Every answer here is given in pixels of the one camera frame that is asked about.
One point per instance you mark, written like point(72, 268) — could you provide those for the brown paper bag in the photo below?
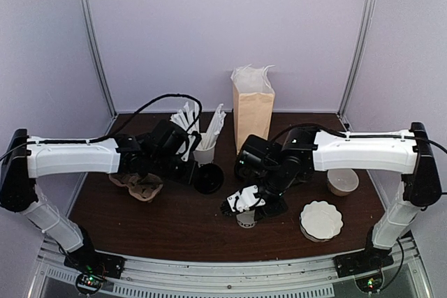
point(252, 113)

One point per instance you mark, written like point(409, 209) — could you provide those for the white plastic bag liner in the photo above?
point(250, 80)

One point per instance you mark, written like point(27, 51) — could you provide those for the left aluminium corner post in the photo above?
point(96, 57)

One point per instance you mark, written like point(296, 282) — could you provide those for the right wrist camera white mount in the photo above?
point(246, 199)

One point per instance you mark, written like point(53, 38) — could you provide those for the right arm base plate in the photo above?
point(360, 262)

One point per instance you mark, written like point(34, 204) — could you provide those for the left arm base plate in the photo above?
point(101, 265)

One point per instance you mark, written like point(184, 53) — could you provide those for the white cup holding straws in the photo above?
point(204, 152)

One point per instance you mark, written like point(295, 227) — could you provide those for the white scalloped dish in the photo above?
point(320, 221)

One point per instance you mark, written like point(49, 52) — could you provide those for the white paper coffee cup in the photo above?
point(246, 219)

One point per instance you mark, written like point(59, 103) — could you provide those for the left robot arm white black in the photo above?
point(29, 158)

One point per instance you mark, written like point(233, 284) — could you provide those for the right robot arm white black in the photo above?
point(310, 148)

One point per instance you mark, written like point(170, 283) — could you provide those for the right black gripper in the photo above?
point(280, 209)

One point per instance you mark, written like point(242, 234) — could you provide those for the white round bowl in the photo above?
point(342, 182)

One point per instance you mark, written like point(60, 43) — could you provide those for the black plastic cup lid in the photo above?
point(209, 179)

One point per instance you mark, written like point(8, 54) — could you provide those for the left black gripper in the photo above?
point(188, 176)

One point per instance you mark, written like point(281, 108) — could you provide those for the cardboard cup carrier tray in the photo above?
point(144, 189)

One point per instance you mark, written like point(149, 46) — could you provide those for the aluminium front rail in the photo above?
point(306, 277)

